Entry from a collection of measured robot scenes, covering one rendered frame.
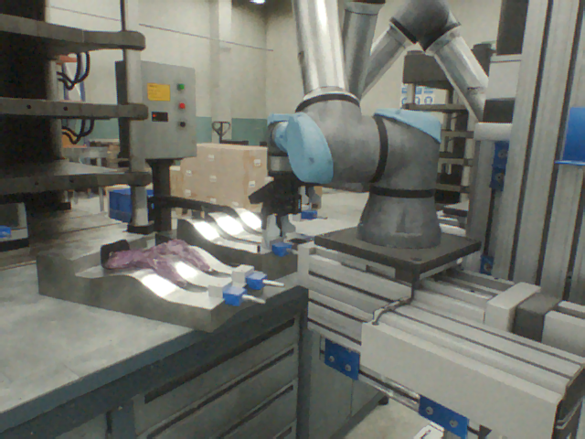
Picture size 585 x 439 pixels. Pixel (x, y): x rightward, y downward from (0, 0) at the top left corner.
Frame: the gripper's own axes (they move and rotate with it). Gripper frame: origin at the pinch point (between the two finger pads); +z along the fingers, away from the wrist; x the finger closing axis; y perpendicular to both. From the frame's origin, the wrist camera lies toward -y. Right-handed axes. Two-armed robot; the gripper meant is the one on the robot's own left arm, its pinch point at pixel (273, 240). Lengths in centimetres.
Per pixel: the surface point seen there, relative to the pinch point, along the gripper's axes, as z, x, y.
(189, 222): -1.6, -6.9, -28.9
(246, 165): 16, 272, -281
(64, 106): -36, -19, -80
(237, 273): 3.7, -19.8, 5.6
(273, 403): 51, -1, 3
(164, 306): 7.4, -38.2, 2.1
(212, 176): 34, 269, -336
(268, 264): 5.8, -4.4, 2.1
